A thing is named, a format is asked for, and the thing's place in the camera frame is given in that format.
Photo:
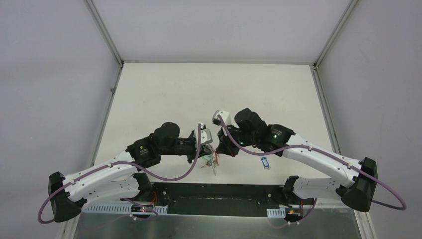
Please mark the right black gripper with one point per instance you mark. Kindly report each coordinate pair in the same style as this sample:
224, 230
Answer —
225, 146

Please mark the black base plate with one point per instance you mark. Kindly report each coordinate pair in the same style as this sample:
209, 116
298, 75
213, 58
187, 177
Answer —
213, 208

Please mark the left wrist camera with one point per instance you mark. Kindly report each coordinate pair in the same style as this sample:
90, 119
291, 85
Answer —
202, 134

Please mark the metal crescent keyring plate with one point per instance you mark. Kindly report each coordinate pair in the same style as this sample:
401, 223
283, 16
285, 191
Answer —
209, 157

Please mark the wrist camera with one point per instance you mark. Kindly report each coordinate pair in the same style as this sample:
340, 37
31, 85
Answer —
221, 117
202, 134

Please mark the blue key tag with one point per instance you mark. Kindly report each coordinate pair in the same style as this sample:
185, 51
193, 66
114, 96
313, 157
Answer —
265, 163

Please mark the left white cable duct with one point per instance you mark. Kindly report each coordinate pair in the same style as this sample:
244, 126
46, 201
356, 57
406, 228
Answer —
112, 208

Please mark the white cable duct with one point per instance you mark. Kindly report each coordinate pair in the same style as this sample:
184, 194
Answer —
276, 213
112, 208

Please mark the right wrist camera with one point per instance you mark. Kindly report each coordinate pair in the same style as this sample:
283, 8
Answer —
221, 117

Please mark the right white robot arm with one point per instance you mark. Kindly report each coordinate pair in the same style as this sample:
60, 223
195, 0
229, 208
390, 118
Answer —
349, 180

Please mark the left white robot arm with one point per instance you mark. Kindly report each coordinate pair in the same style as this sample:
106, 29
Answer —
125, 175

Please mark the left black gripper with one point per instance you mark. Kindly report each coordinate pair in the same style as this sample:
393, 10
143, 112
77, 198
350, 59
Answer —
200, 148

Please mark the red key tag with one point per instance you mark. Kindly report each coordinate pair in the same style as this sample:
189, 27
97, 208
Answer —
216, 159

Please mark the circuit board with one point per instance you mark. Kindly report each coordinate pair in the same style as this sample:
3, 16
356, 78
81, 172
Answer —
142, 209
294, 215

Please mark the green key tag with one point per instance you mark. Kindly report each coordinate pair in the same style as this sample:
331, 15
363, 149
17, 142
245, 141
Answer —
209, 163

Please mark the right circuit board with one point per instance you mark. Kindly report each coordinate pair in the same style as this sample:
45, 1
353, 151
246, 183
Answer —
294, 215

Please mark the right white cable duct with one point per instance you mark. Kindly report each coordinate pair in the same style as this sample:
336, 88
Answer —
276, 213

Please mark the left circuit board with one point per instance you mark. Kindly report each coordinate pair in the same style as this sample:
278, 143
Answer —
142, 209

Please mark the aluminium frame rail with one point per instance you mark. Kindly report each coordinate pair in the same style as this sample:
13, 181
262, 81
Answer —
329, 201

